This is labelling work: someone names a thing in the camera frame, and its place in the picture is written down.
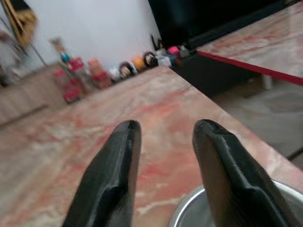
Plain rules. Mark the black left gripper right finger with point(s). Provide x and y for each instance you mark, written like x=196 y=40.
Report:
x=236 y=184

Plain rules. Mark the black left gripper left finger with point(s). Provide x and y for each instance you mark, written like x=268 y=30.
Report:
x=111 y=179

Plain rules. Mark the silver steel bowl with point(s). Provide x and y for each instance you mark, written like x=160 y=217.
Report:
x=189 y=210

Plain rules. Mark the orange label glass jar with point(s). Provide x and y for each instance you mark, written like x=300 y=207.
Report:
x=99 y=73

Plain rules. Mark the red label glass jar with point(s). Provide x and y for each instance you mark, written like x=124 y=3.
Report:
x=71 y=80

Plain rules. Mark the dark round tin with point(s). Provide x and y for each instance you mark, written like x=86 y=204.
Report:
x=125 y=69

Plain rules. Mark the orange round container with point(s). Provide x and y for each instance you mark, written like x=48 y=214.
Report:
x=139 y=63

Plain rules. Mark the black round tin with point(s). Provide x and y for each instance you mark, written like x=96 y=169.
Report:
x=150 y=59

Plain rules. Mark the colourful figurine stick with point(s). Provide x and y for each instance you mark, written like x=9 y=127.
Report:
x=62 y=50

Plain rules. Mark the pink small box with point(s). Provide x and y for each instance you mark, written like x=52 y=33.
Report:
x=173 y=50

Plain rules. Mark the marble table with red edge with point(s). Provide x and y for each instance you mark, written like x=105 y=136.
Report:
x=262 y=40

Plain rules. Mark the black cabinet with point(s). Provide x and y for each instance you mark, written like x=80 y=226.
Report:
x=213 y=28

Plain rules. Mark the yellow brown hanging cloth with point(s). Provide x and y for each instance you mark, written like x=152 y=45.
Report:
x=23 y=21

